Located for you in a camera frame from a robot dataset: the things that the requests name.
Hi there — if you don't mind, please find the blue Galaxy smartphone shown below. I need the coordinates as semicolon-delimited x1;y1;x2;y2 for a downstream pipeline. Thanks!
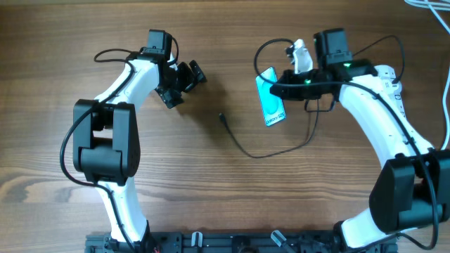
255;67;286;127

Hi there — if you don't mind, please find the black charger cable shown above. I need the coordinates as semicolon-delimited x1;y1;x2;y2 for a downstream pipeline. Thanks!
218;34;406;159

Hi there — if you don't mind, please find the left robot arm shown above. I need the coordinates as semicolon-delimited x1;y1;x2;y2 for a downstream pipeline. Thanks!
66;30;207;252

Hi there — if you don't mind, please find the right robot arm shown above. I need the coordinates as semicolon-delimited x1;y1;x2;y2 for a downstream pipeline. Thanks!
271;28;449;252

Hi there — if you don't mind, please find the white power strip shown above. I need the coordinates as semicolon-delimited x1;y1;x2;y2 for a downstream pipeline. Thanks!
375;65;406;117

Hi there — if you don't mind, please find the black mounting rail base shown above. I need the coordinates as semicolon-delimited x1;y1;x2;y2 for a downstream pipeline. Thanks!
84;231;399;253

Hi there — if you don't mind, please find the white cables top right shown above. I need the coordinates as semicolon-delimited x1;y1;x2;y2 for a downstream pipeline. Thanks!
403;0;450;36

